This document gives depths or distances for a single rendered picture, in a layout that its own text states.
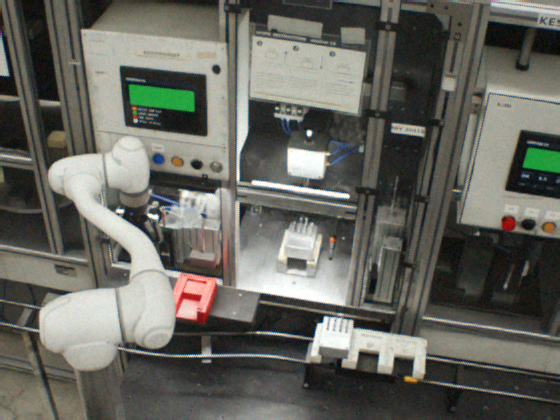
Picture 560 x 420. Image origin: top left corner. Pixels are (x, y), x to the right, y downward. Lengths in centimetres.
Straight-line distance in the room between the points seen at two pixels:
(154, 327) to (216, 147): 68
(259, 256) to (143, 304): 101
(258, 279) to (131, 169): 69
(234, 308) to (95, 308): 86
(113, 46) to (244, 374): 120
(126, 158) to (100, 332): 59
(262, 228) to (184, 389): 66
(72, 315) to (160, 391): 91
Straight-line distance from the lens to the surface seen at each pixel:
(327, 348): 243
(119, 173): 219
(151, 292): 179
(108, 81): 222
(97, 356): 181
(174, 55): 210
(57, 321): 178
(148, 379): 266
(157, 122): 220
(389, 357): 248
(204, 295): 250
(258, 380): 264
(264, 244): 276
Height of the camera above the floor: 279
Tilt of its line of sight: 40 degrees down
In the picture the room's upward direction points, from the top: 2 degrees clockwise
